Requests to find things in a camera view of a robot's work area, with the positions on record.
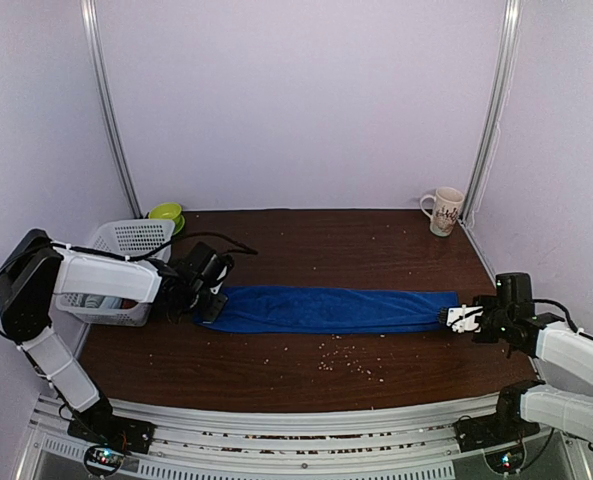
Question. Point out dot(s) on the right circuit board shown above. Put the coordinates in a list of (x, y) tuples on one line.
[(506, 461)]

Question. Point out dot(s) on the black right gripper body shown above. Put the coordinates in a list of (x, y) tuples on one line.
[(498, 323)]

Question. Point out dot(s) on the left circuit board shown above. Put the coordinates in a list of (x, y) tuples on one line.
[(100, 460)]

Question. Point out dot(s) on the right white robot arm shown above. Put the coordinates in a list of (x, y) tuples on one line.
[(543, 330)]

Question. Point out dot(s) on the aluminium corner post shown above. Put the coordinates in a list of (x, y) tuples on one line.
[(498, 96), (108, 114)]

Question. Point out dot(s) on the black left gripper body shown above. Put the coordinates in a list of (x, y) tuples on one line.
[(198, 304)]

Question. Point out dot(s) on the lime green bowl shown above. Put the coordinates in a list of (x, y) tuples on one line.
[(169, 211)]

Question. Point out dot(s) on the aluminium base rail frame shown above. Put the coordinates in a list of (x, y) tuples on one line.
[(415, 442)]

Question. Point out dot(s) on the mint green towel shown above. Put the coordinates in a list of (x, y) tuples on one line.
[(92, 301)]

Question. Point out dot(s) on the rust brown folded towel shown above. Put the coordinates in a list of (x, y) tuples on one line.
[(128, 304)]

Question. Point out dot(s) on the right aluminium corner post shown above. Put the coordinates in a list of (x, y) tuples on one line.
[(498, 96)]

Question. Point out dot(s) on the left aluminium corner post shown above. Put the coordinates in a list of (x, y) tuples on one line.
[(108, 114)]

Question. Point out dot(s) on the blue cloth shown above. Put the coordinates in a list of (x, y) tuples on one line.
[(317, 310)]

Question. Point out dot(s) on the light blue folded towel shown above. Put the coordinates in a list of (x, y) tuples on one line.
[(111, 303)]

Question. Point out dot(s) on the white plastic perforated basket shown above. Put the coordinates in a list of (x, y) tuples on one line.
[(125, 237)]

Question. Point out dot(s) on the white printed mug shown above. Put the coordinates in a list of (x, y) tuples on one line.
[(443, 208)]

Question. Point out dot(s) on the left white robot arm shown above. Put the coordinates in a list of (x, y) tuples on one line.
[(40, 268)]

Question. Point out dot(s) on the circuit board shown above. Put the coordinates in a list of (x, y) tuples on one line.
[(506, 461), (100, 460)]

